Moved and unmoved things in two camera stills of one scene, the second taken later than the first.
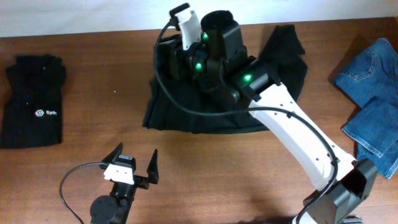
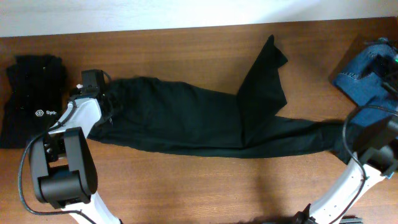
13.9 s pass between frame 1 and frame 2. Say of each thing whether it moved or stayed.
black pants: moved
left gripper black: moved
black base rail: stayed
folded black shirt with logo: stayed
